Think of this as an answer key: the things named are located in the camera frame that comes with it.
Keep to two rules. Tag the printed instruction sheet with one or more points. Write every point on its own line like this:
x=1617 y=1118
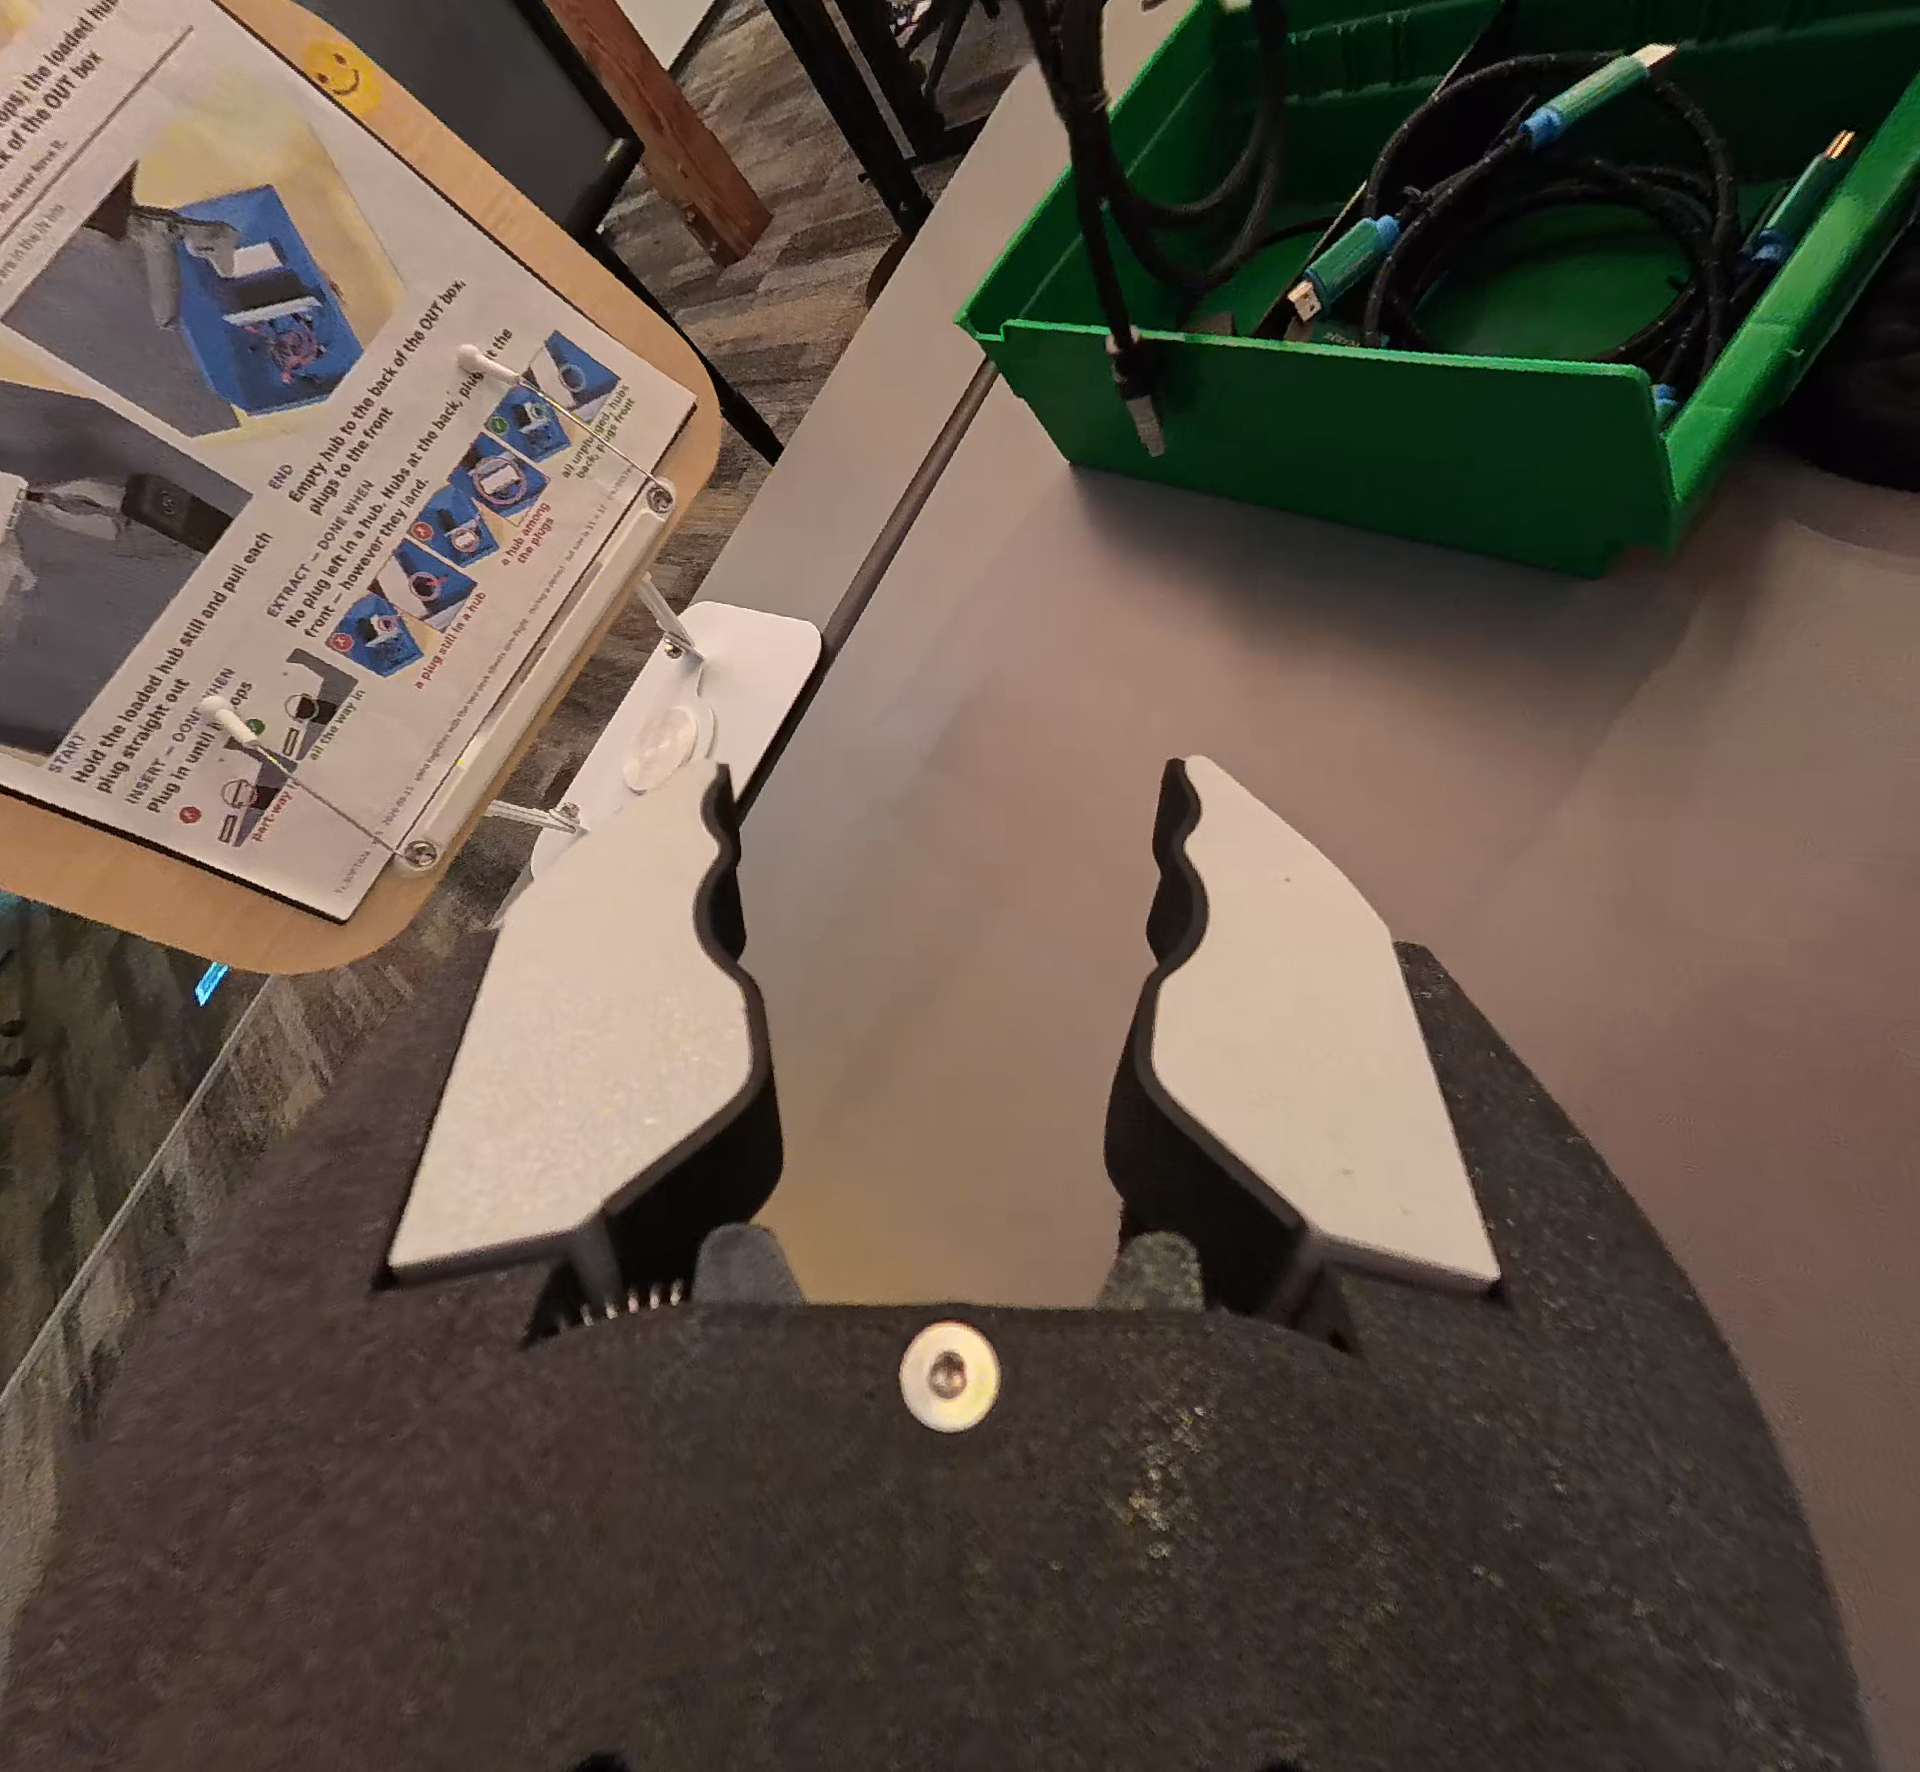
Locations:
x=241 y=454

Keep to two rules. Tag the black flat panel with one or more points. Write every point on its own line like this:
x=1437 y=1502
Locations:
x=1441 y=65

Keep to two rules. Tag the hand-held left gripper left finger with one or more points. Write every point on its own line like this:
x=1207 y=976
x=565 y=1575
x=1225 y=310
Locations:
x=586 y=1055

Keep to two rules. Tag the green plastic bin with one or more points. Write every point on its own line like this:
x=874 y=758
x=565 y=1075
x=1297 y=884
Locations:
x=1412 y=454

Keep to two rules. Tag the yellow smiley sticker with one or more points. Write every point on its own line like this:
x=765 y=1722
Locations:
x=336 y=72

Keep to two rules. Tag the instruction sheet on stand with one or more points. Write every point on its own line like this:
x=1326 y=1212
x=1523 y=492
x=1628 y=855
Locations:
x=645 y=331

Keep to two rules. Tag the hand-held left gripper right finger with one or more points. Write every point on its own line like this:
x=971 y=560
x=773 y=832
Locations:
x=1323 y=1055

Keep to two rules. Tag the white stand base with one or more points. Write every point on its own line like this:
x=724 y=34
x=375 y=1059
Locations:
x=706 y=708

